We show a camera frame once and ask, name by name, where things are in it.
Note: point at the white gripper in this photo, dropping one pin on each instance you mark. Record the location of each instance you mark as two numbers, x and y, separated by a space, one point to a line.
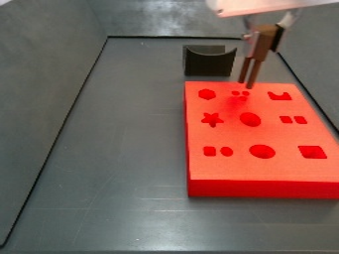
233 8

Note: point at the brown three-prong peg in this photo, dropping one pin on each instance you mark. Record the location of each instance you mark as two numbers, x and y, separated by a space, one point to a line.
251 64

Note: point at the black curved holder stand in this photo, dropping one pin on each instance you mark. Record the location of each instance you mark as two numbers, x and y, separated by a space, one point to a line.
209 60

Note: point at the red shape-sorter block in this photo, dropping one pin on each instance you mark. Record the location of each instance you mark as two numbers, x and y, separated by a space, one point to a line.
257 142

